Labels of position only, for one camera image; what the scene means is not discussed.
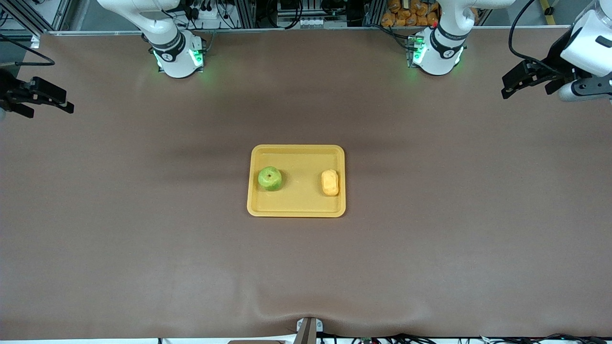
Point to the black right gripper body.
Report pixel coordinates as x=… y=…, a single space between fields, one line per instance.
x=10 y=89

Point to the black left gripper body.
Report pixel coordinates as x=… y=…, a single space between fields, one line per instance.
x=557 y=61

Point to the yellow potato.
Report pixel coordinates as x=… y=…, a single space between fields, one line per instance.
x=330 y=183

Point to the green apple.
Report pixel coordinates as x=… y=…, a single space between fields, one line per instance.
x=270 y=178

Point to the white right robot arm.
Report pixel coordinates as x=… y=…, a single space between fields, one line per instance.
x=174 y=57

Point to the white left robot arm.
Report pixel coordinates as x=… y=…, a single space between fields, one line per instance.
x=440 y=52

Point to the yellow plastic tray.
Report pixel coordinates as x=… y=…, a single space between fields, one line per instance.
x=301 y=200

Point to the orange bread pile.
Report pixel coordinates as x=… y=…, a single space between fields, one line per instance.
x=399 y=16

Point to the white power strip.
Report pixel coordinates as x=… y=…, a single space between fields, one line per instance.
x=210 y=13

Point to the grey control box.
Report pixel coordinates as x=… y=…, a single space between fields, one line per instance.
x=311 y=21

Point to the brown table mat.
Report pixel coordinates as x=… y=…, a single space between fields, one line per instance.
x=306 y=267

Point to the aluminium frame post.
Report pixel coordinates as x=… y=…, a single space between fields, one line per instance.
x=245 y=14
x=373 y=13

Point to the silver table edge rail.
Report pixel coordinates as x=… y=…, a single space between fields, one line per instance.
x=306 y=29

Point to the grey metal clamp bracket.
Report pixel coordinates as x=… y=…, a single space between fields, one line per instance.
x=308 y=327

